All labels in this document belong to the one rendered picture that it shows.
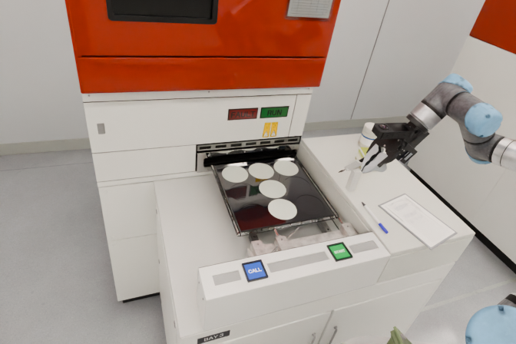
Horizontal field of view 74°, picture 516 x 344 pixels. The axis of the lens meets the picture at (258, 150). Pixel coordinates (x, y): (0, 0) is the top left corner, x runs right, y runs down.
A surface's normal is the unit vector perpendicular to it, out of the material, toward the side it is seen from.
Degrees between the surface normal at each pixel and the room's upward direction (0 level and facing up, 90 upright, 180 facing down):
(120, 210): 90
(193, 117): 90
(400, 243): 0
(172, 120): 90
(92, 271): 0
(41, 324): 0
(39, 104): 90
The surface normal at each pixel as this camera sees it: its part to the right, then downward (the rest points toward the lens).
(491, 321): -0.62, -0.47
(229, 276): 0.13, -0.82
